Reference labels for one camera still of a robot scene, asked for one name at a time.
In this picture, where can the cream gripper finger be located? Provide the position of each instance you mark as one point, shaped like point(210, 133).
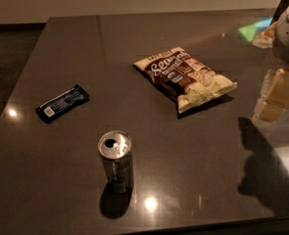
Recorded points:
point(274, 100)

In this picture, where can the silver redbull can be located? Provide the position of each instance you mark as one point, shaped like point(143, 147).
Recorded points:
point(115, 151)

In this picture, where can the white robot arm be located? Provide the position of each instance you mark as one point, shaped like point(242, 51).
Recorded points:
point(281, 37)

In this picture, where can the dark blue rxbar wrapper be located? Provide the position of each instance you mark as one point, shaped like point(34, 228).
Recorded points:
point(61, 104)

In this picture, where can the snack bag at table edge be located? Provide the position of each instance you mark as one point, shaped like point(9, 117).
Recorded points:
point(265, 38)

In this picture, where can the brown white chip bag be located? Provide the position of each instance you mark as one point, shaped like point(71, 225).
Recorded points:
point(186, 80)

